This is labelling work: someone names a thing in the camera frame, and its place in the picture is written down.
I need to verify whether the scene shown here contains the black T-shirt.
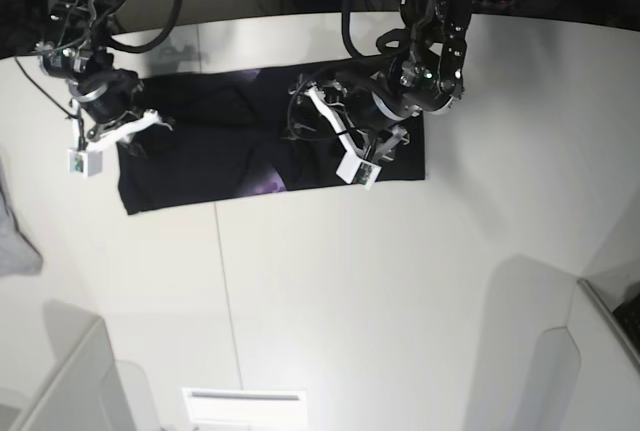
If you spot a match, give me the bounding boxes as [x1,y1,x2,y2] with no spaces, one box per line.
[115,63,428,217]

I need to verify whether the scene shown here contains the white bin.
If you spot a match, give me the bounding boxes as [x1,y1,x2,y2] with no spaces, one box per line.
[1,300,164,430]

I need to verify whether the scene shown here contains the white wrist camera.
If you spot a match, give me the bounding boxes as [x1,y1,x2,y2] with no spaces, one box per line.
[336,152,381,190]
[67,148,103,178]

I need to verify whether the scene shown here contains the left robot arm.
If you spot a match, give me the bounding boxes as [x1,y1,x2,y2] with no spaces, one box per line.
[287,0,519,163]

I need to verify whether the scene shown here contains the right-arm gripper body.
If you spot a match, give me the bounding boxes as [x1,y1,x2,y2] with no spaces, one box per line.
[67,69,175,149]

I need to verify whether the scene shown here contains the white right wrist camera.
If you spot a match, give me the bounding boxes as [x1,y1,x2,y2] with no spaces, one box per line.
[67,148,103,178]

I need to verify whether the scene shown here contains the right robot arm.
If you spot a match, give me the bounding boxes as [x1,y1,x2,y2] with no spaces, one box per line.
[31,0,183,152]

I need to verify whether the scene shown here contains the black keyboard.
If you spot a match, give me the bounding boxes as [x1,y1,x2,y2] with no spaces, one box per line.
[613,295,640,351]

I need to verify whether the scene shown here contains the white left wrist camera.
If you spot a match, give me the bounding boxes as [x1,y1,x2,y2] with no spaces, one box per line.
[336,152,381,190]

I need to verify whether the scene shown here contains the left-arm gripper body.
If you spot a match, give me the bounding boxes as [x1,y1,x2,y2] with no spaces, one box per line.
[299,75,423,161]

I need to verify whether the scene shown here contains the grey cloth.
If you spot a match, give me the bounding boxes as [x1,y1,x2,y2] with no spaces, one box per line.
[1,169,43,278]

